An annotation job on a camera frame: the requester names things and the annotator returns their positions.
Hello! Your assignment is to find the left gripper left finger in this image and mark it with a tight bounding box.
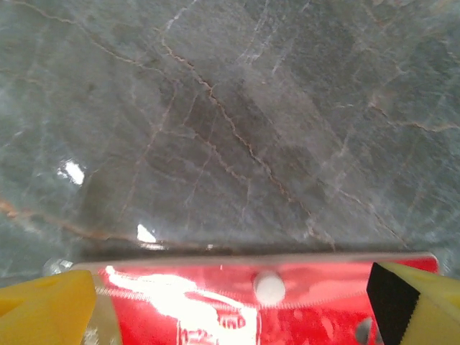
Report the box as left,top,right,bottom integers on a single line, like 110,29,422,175
0,269,98,345

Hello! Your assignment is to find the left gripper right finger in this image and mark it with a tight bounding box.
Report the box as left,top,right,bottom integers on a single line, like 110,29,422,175
366,261,460,345

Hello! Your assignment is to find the red snack packet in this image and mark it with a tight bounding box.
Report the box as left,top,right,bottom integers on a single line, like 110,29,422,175
71,251,441,345

